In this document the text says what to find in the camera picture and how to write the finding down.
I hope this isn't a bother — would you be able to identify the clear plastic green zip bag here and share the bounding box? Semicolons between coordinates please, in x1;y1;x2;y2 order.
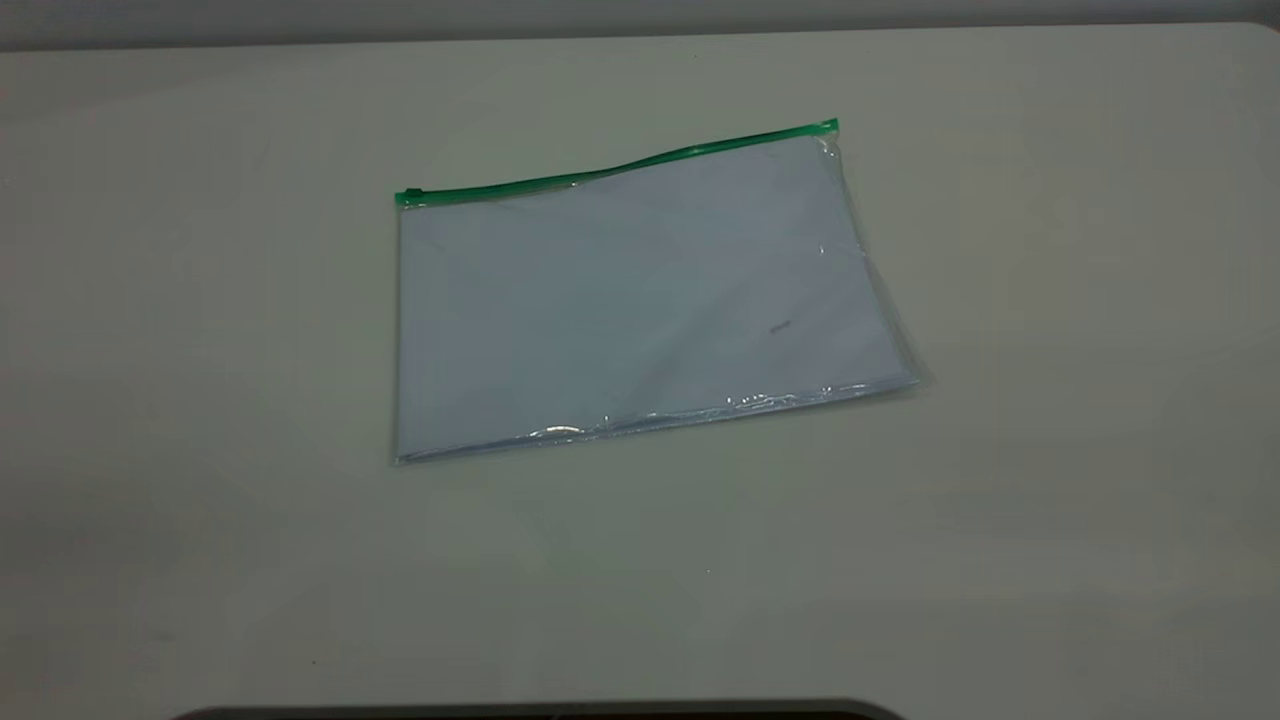
390;117;927;469

